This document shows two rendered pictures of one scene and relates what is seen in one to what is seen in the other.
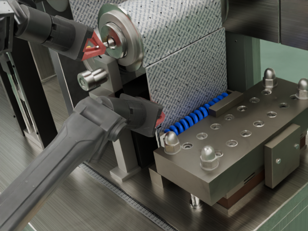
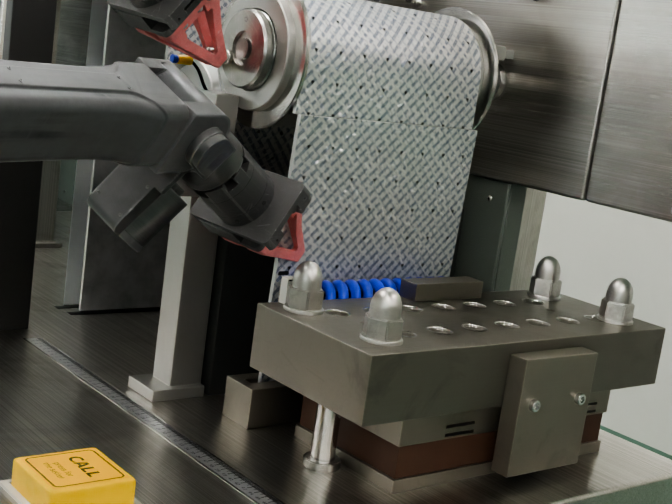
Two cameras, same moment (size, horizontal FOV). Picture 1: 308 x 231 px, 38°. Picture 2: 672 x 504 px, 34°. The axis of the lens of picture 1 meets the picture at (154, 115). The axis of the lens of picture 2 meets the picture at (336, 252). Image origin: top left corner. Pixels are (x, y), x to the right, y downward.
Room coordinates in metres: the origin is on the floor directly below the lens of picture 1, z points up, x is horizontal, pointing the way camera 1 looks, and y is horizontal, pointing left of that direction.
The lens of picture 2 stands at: (-0.19, 0.03, 1.26)
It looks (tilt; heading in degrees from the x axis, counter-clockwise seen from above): 10 degrees down; 355
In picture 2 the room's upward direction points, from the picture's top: 8 degrees clockwise
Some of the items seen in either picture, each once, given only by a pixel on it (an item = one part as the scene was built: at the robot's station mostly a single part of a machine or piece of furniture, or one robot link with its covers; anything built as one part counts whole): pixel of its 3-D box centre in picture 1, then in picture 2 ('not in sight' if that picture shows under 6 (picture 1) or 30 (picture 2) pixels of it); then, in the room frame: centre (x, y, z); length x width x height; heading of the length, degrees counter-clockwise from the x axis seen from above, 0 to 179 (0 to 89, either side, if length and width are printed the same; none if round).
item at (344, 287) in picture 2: (199, 116); (377, 295); (0.87, -0.10, 1.03); 0.21 x 0.04 x 0.03; 126
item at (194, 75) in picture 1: (190, 83); (377, 214); (0.88, -0.09, 1.11); 0.23 x 0.01 x 0.18; 126
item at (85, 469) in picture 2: not in sight; (73, 482); (0.60, 0.14, 0.91); 0.07 x 0.07 x 0.02; 36
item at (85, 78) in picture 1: (86, 80); not in sight; (0.85, 0.13, 1.18); 0.04 x 0.02 x 0.04; 36
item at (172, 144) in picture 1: (171, 140); (306, 285); (0.75, -0.03, 1.05); 0.04 x 0.04 x 0.04
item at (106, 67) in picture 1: (112, 122); (180, 245); (0.87, 0.10, 1.05); 0.06 x 0.05 x 0.31; 126
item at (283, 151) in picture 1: (283, 156); (547, 411); (0.75, -0.26, 0.96); 0.10 x 0.03 x 0.11; 126
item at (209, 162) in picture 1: (208, 156); (385, 313); (0.68, -0.09, 1.05); 0.04 x 0.04 x 0.04
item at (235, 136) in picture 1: (244, 131); (469, 345); (0.81, -0.19, 1.00); 0.40 x 0.16 x 0.06; 126
